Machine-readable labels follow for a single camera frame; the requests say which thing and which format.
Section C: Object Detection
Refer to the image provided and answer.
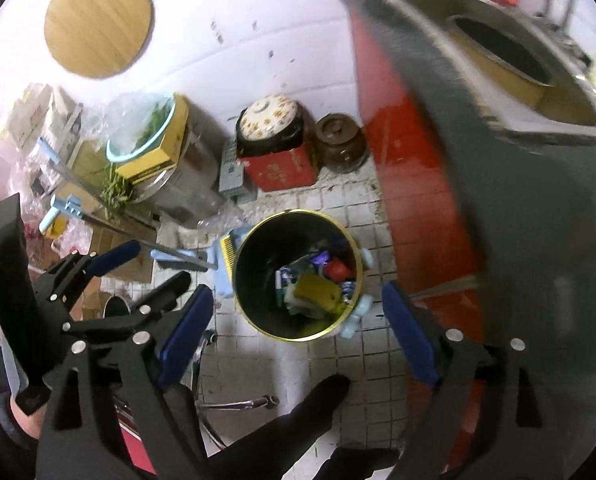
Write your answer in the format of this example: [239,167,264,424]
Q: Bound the person's left hand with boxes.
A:
[10,396,49,432]

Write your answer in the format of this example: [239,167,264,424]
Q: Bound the blue dustpan with yellow comb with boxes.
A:
[213,227,251,298]

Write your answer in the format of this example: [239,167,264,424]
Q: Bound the yellow sponge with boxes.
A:
[295,274,341,316]

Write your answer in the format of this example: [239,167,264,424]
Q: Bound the pink plastic bag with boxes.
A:
[22,225,58,273]

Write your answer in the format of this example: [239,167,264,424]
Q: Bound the light blue plastic handle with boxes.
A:
[36,137,86,233]

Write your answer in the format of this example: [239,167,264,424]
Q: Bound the large steel pot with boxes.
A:
[128,132,226,228]

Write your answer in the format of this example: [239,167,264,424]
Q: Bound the brown ceramic jar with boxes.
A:
[314,114,369,173]

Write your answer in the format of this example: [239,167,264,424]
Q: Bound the round wooden board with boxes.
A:
[44,0,155,80]

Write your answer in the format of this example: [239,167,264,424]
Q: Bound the brown cardboard box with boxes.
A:
[90,225,156,283]

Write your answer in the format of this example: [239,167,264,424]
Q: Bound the red cabinet door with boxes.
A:
[353,10,484,296]

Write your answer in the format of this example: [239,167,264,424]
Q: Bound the black bin with yellow rim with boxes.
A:
[233,208,363,342]

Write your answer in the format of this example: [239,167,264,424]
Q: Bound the chrome faucet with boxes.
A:
[543,0,579,31]

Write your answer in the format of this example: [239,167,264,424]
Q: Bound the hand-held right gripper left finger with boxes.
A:
[36,284,215,480]

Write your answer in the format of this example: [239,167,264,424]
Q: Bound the teal plastic basin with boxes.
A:
[106,92,177,162]

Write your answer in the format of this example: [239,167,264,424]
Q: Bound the crumpled clear plastic film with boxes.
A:
[198,210,239,233]

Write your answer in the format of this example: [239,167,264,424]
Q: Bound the red gift box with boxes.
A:
[239,141,317,192]

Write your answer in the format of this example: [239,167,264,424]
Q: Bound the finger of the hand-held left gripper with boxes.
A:
[70,271,193,345]
[32,240,142,307]

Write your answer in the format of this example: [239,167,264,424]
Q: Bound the red stool seat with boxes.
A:
[120,420,156,476]

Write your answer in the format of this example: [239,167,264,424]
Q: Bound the floral ceramic pot lid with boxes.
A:
[238,96,301,141]

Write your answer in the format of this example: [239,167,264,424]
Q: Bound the pale cardboard carton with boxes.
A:
[10,85,53,146]

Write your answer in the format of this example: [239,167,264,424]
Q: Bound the green leafy vegetables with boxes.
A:
[98,102,173,221]

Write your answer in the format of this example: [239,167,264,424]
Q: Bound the yellow round basin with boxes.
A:
[448,15,564,108]

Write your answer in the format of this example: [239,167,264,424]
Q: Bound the light blue plastic object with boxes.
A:
[340,247,376,340]

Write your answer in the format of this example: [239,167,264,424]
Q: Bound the yellow cardboard box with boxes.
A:
[115,94,191,185]

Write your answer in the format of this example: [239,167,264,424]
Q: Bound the clear plastic bag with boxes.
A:
[85,92,173,156]

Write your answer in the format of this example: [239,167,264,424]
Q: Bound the grey kitchen countertop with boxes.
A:
[325,0,596,480]

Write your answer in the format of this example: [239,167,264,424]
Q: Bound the small steel pot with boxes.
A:
[102,295,133,318]

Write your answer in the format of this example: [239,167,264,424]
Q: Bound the red packet scrap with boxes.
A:
[325,256,353,281]

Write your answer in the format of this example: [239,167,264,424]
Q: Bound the black clay pot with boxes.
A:
[235,105,315,158]

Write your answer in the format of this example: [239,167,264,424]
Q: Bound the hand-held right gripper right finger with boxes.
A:
[381,281,569,480]

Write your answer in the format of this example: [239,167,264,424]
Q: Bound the chrome chair leg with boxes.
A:
[192,330,281,451]

